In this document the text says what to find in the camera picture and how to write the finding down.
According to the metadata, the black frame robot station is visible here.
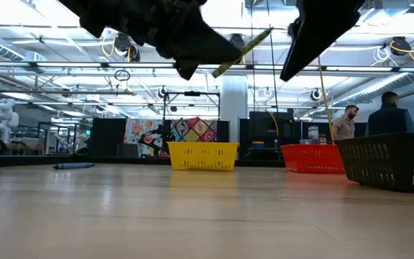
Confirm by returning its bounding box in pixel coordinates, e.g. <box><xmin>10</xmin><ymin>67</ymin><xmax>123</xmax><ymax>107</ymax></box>
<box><xmin>137</xmin><ymin>91</ymin><xmax>221</xmax><ymax>159</ymax></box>

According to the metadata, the white column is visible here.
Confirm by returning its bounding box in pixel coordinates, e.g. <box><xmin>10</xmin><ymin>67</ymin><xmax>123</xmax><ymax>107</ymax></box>
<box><xmin>220</xmin><ymin>74</ymin><xmax>249</xmax><ymax>144</ymax></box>

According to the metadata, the red plastic basket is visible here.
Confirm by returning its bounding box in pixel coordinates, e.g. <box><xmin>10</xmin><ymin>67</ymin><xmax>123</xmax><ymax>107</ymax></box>
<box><xmin>280</xmin><ymin>143</ymin><xmax>346</xmax><ymax>175</ymax></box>

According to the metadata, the black metal table frame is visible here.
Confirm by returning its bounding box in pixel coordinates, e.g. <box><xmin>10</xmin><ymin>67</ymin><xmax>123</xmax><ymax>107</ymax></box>
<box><xmin>0</xmin><ymin>154</ymin><xmax>287</xmax><ymax>169</ymax></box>

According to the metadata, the colourful patchwork cloth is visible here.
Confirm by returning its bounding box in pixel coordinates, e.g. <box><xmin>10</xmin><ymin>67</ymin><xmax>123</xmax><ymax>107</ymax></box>
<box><xmin>170</xmin><ymin>117</ymin><xmax>219</xmax><ymax>143</ymax></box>

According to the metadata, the black cabinet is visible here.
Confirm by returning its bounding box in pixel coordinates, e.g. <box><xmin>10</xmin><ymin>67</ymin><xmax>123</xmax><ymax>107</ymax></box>
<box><xmin>91</xmin><ymin>117</ymin><xmax>127</xmax><ymax>158</ymax></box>

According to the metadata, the yellow cable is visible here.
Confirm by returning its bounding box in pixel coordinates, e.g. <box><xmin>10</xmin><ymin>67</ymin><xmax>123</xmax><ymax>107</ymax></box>
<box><xmin>316</xmin><ymin>53</ymin><xmax>336</xmax><ymax>143</ymax></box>

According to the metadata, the thin black hanging cable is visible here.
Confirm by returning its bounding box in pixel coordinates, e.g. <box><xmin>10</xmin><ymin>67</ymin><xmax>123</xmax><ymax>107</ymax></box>
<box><xmin>249</xmin><ymin>0</ymin><xmax>256</xmax><ymax>113</ymax></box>

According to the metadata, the person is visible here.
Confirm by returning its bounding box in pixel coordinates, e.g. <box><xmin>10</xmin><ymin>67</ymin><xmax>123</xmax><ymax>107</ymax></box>
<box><xmin>364</xmin><ymin>91</ymin><xmax>414</xmax><ymax>137</ymax></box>
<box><xmin>331</xmin><ymin>104</ymin><xmax>360</xmax><ymax>141</ymax></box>

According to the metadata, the blue crayon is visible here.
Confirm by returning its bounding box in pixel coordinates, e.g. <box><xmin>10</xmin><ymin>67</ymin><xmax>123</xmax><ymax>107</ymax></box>
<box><xmin>52</xmin><ymin>162</ymin><xmax>97</xmax><ymax>171</ymax></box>

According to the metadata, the yellow plastic basket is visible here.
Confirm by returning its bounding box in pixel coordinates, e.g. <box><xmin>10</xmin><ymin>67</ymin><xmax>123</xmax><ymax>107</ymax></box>
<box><xmin>166</xmin><ymin>141</ymin><xmax>240</xmax><ymax>172</ymax></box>

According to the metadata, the black equipment rack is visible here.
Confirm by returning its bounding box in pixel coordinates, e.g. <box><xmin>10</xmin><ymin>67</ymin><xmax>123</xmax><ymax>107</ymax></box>
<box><xmin>238</xmin><ymin>110</ymin><xmax>303</xmax><ymax>161</ymax></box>

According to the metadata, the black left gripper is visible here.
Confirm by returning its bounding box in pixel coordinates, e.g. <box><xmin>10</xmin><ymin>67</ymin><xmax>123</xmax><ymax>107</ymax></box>
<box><xmin>56</xmin><ymin>0</ymin><xmax>243</xmax><ymax>81</ymax></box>

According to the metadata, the green crayon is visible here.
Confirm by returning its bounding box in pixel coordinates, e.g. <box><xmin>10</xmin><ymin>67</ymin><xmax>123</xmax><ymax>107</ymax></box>
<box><xmin>211</xmin><ymin>27</ymin><xmax>274</xmax><ymax>79</ymax></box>

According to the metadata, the floral patterned cloth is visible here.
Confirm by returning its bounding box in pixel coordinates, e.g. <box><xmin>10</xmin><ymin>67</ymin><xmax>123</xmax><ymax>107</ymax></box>
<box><xmin>124</xmin><ymin>118</ymin><xmax>165</xmax><ymax>158</ymax></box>

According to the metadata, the black plastic basket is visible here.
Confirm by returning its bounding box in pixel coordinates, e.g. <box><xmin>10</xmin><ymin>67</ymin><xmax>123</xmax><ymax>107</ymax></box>
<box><xmin>334</xmin><ymin>132</ymin><xmax>414</xmax><ymax>194</ymax></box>

